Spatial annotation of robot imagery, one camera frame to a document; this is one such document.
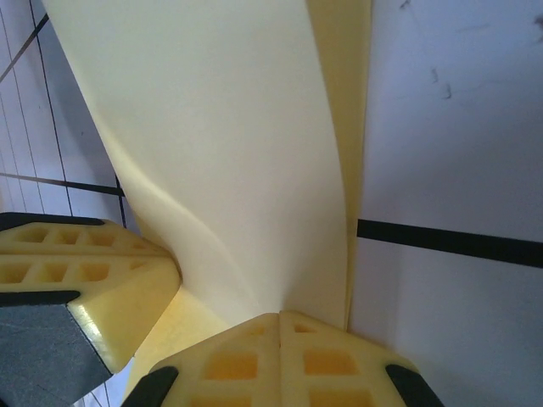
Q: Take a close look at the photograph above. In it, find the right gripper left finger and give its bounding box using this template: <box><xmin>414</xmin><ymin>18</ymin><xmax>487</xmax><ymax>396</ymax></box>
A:
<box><xmin>122</xmin><ymin>311</ymin><xmax>281</xmax><ymax>407</ymax></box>

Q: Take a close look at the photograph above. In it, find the white grid mat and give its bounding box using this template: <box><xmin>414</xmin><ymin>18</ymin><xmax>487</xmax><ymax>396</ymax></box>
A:
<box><xmin>0</xmin><ymin>0</ymin><xmax>543</xmax><ymax>407</ymax></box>

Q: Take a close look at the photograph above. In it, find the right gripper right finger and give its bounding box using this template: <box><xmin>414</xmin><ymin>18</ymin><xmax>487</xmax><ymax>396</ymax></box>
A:
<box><xmin>279</xmin><ymin>309</ymin><xmax>445</xmax><ymax>407</ymax></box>

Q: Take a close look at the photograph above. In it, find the yellow paper sheet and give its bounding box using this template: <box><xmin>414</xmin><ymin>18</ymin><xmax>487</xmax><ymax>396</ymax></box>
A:
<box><xmin>40</xmin><ymin>0</ymin><xmax>374</xmax><ymax>407</ymax></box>

